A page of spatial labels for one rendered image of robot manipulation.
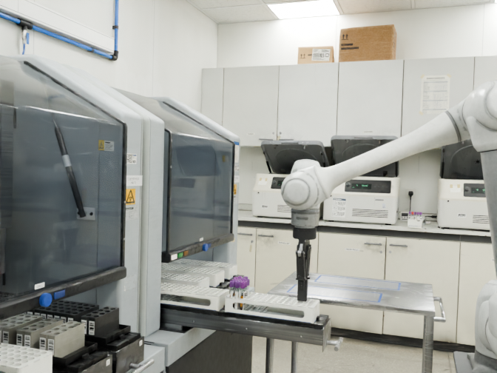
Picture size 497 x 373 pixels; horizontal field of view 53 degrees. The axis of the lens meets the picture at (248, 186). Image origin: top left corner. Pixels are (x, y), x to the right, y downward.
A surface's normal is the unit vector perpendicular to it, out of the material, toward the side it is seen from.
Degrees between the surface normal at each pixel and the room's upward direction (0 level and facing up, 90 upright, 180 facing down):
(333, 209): 90
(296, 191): 94
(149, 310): 90
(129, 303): 90
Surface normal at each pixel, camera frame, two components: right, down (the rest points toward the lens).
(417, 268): -0.33, 0.02
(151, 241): 0.94, 0.04
